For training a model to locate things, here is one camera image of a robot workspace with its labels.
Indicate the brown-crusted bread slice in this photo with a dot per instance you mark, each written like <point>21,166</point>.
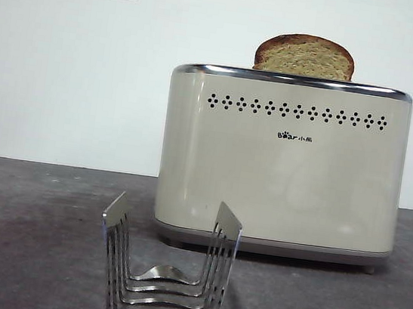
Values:
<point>304,59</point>

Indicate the cream toaster with chrome top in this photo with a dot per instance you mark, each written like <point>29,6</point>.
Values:
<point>283,180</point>

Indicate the stainless steel toast rack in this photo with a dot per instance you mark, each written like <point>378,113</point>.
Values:
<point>163,282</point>

